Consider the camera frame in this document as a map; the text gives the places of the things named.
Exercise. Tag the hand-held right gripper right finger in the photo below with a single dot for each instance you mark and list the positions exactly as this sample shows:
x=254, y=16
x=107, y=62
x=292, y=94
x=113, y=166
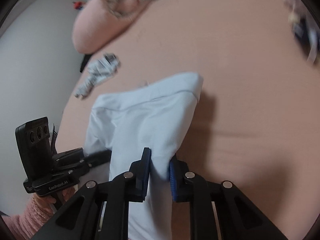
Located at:
x=173, y=182

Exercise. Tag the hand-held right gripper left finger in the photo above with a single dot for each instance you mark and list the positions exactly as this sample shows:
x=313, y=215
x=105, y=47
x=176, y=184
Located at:
x=146, y=177

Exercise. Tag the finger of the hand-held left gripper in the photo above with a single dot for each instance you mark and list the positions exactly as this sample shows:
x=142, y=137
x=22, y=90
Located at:
x=72, y=171
x=97, y=158

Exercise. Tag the white navy-trimmed t-shirt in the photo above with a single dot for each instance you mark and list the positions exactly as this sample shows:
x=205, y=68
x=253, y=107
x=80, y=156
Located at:
x=150, y=115

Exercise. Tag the person's left forearm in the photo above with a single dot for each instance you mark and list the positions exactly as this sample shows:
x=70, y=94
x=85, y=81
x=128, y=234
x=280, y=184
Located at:
x=22, y=223

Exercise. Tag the pile of folded clothes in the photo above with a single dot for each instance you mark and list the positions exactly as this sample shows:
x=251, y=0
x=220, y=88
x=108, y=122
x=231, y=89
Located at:
x=293, y=18

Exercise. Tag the person's left hand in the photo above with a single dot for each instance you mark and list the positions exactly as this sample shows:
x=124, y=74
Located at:
x=47, y=200

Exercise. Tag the crumpled pale printed garment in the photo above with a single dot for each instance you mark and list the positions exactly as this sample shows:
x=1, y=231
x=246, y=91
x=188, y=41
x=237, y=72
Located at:
x=100, y=72

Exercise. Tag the black bag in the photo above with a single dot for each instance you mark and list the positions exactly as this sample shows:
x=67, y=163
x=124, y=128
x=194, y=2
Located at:
x=85, y=62

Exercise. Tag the rolled pink quilt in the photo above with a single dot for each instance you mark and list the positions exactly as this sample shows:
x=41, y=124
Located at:
x=100, y=22

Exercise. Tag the red-hat doll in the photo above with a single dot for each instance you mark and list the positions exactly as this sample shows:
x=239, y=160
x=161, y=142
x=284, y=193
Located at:
x=78, y=5

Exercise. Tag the folded navy striped garment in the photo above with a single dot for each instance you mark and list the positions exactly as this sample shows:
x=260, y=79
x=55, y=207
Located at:
x=306, y=37

